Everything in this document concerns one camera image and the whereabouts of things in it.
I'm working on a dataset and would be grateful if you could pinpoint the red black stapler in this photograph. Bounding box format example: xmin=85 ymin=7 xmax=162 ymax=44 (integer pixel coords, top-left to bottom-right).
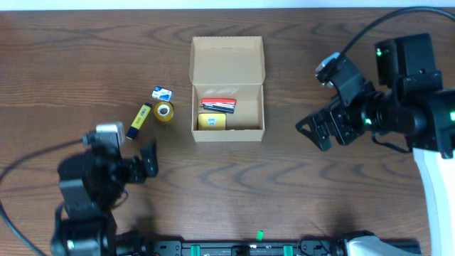
xmin=201 ymin=98 xmax=237 ymax=114

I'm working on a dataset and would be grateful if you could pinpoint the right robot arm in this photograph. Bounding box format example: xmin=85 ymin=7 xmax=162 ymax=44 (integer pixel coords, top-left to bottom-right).
xmin=296 ymin=33 xmax=454 ymax=255

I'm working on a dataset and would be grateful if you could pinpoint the yellow tape roll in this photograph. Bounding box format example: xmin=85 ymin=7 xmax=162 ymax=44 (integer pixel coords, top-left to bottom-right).
xmin=154 ymin=102 xmax=174 ymax=122

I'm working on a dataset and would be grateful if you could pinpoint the black mounting rail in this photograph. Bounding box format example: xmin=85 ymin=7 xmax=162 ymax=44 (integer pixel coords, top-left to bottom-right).
xmin=145 ymin=240 xmax=422 ymax=256

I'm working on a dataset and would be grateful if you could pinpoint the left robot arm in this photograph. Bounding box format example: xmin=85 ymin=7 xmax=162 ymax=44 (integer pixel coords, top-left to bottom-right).
xmin=50 ymin=140 xmax=159 ymax=255

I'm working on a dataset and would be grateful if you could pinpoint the small white blue staple box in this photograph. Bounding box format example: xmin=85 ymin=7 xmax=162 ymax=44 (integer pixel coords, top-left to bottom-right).
xmin=151 ymin=86 xmax=173 ymax=102

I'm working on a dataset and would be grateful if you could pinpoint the green clip marker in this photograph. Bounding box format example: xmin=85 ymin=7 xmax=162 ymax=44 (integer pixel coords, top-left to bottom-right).
xmin=256 ymin=230 xmax=264 ymax=242

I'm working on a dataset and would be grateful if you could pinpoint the yellow highlighter marker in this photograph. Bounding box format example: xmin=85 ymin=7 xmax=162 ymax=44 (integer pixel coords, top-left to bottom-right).
xmin=125 ymin=102 xmax=152 ymax=140

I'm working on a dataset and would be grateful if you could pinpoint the open cardboard box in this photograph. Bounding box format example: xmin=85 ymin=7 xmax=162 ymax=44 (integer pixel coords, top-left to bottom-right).
xmin=189 ymin=36 xmax=265 ymax=142

